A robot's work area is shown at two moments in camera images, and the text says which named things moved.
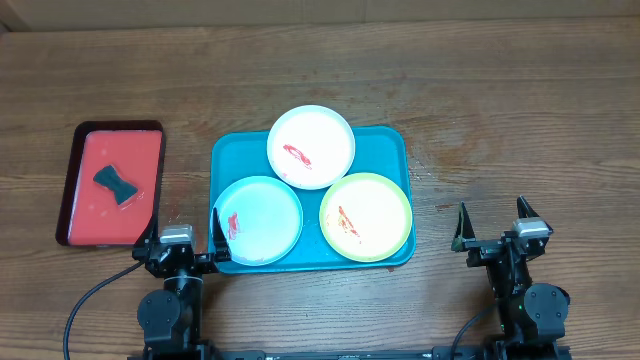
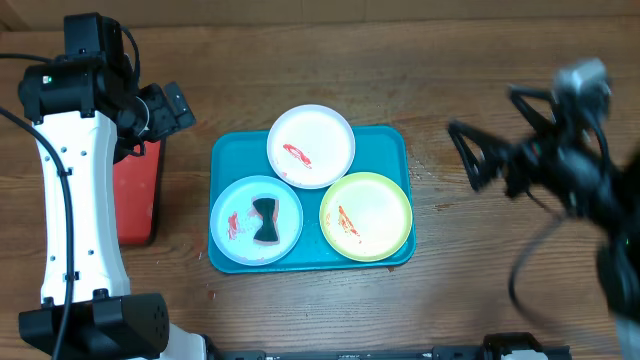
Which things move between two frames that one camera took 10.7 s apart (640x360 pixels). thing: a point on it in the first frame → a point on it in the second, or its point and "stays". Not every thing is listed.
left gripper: (204, 261) → (166, 118)
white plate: (310, 147) stays
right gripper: (465, 239) → (557, 155)
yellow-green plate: (365, 218) stays
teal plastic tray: (379, 150) stays
